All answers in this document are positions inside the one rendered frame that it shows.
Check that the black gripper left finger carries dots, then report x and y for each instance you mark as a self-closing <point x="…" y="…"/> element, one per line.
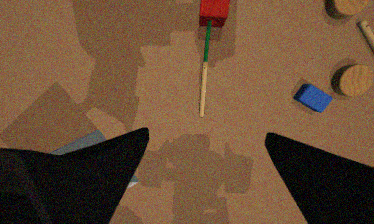
<point x="80" y="187"/>

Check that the round wooden disc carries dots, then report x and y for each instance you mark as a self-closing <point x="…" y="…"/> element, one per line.
<point x="352" y="80"/>

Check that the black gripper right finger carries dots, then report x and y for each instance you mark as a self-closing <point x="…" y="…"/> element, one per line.
<point x="327" y="188"/>

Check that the small blue block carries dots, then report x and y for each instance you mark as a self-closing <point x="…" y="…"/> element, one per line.
<point x="312" y="97"/>

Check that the green string with thin wooden stick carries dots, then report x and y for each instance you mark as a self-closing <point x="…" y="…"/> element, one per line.
<point x="204" y="71"/>

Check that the round wooden button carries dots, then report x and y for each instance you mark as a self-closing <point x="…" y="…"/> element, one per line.
<point x="341" y="9"/>

